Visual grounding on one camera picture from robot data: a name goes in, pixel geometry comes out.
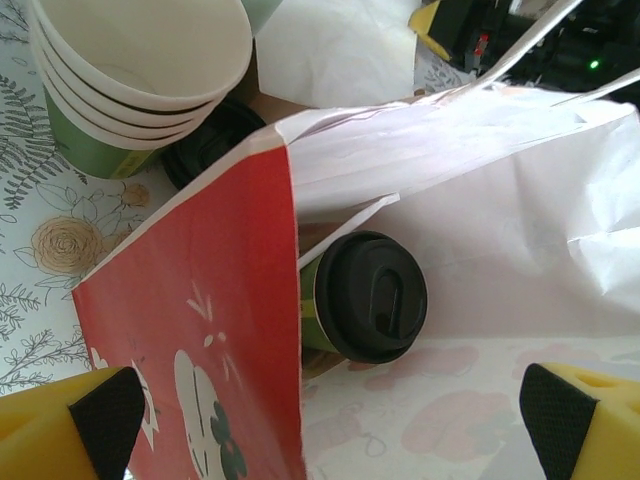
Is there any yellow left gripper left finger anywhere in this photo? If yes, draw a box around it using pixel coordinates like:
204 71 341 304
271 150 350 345
0 366 147 480

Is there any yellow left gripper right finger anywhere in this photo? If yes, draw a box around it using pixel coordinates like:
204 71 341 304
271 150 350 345
518 362 640 480

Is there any red and white paper gift bag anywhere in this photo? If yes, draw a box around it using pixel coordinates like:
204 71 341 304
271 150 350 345
71 0 640 480

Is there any black plastic cup lid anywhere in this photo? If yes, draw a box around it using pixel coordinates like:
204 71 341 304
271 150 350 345
313 230 430 365
160 97 269 191

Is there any mint green holder cup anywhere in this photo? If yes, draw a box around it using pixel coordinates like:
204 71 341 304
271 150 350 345
239 0 286 36

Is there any floral tablecloth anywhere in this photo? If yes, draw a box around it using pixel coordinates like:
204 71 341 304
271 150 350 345
0 0 301 401

